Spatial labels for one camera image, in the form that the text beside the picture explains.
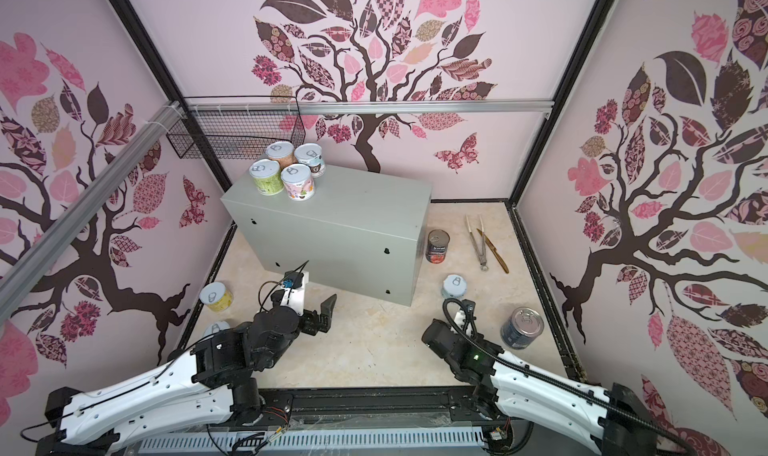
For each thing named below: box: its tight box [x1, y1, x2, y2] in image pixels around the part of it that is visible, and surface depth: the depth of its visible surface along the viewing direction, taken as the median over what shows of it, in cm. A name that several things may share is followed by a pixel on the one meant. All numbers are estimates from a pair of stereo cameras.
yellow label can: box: [199, 282, 233, 312], surface depth 91 cm
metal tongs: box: [465, 215, 489, 271], surface depth 106 cm
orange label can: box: [266, 141, 298, 169], surface depth 79 cm
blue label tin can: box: [500, 306, 544, 350], surface depth 79 cm
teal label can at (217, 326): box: [204, 320, 231, 337], surface depth 83 cm
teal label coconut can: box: [294, 142, 326, 178], surface depth 79 cm
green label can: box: [249, 158, 285, 196], surface depth 74 cm
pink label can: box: [281, 164, 315, 201], surface depth 74 cm
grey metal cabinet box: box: [221, 169, 432, 306], surface depth 76 cm
